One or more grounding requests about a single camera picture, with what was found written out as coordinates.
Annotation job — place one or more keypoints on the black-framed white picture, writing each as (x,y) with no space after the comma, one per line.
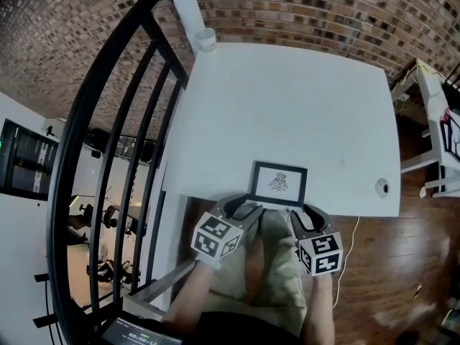
(453,137)

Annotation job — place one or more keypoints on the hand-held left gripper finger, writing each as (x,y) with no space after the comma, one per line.
(251,216)
(226,203)

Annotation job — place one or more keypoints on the black framed picture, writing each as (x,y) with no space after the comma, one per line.
(278,183)

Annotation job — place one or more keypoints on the person's khaki trousers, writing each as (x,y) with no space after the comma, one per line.
(280,271)

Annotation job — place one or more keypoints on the white paper cup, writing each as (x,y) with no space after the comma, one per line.
(206,41)

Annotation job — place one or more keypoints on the black stair railing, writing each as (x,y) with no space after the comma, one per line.
(79,120)

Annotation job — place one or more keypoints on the person's right forearm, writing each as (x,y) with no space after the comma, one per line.
(320,311)

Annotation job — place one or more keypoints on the white pillar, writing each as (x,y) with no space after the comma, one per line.
(185,9)

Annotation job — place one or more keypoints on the black glass cabinet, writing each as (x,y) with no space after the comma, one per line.
(28,156)

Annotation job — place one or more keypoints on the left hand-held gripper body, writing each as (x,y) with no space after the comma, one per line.
(212,235)

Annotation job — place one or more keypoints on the person's left forearm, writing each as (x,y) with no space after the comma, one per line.
(190,297)

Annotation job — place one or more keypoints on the white wall outlet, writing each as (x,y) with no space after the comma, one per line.
(402,97)

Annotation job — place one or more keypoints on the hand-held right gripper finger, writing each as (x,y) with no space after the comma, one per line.
(320,219)
(303,225)

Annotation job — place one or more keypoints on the white side table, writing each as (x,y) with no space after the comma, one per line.
(435,113)

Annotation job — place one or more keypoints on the tablet with timer screen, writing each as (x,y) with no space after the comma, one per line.
(140,334)

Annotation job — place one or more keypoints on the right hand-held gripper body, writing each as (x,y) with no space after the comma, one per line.
(323,253)

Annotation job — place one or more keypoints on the wooden desk downstairs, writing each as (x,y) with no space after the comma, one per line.
(77,264)

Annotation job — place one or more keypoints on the grey metal bracket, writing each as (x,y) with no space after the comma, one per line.
(158,289)

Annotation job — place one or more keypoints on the person's black shirt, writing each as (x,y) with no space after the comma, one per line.
(248,331)

